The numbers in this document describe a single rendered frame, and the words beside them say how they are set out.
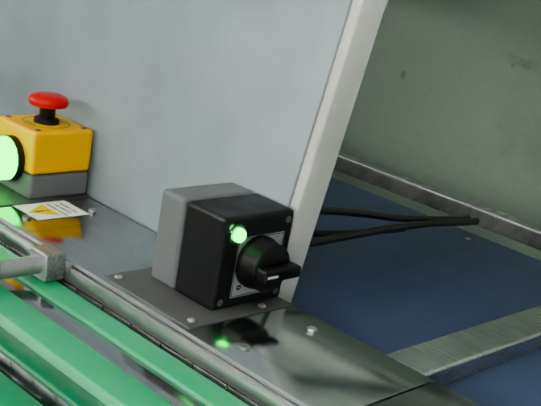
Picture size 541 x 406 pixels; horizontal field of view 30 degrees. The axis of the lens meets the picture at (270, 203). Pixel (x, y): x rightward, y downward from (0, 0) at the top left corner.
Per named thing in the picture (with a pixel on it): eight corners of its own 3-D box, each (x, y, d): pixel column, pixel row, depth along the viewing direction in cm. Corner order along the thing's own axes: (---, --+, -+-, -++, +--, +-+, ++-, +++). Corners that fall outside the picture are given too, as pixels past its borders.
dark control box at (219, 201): (221, 263, 92) (149, 277, 86) (235, 180, 89) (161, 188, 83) (285, 297, 86) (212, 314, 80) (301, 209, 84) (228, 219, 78)
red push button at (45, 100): (18, 122, 102) (21, 89, 101) (51, 120, 105) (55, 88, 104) (39, 132, 100) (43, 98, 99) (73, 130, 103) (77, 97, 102)
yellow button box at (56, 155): (52, 175, 109) (-9, 180, 104) (59, 108, 107) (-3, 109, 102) (90, 195, 105) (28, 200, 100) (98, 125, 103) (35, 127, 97)
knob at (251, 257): (270, 282, 84) (299, 297, 82) (230, 290, 81) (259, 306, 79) (278, 231, 83) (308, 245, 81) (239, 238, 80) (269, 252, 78)
